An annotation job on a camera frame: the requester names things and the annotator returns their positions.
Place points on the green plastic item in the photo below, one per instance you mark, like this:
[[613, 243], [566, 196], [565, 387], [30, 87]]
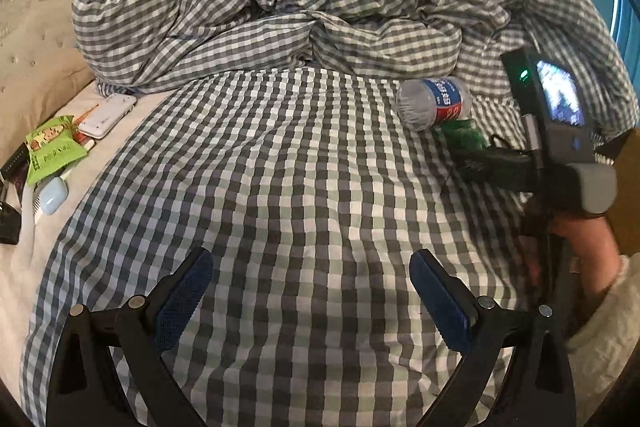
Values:
[[465, 134]]

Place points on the green snack packet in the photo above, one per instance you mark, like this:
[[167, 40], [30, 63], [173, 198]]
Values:
[[52, 152]]

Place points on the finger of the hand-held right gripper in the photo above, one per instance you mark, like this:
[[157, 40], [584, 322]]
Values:
[[490, 163]]

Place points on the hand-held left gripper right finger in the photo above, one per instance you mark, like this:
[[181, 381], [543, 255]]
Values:
[[440, 302]]

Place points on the person's right forearm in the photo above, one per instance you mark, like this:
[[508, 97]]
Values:
[[612, 337]]

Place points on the black remote control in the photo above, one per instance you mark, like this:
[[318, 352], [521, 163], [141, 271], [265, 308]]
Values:
[[12, 162]]

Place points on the white mattress cover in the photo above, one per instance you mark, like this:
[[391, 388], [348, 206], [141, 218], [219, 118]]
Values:
[[30, 267]]

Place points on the orange pencil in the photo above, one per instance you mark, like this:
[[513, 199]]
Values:
[[90, 113]]

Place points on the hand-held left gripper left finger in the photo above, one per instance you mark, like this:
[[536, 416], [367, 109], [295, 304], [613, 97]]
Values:
[[182, 302]]

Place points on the black charger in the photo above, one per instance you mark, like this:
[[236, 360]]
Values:
[[9, 224]]

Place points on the white power bank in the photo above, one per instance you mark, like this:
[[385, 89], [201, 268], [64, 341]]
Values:
[[106, 117]]

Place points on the beige tufted headboard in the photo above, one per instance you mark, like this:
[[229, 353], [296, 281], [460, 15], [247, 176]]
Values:
[[35, 52]]

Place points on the plastic water bottle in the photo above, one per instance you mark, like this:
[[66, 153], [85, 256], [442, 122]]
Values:
[[440, 100]]

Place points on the grey checked bed sheet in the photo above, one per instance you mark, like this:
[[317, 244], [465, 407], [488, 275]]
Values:
[[300, 207]]

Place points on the red lip balm tube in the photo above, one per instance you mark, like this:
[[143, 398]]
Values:
[[84, 142]]

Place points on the person's right hand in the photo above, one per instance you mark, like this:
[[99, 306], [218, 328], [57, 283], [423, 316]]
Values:
[[587, 252]]

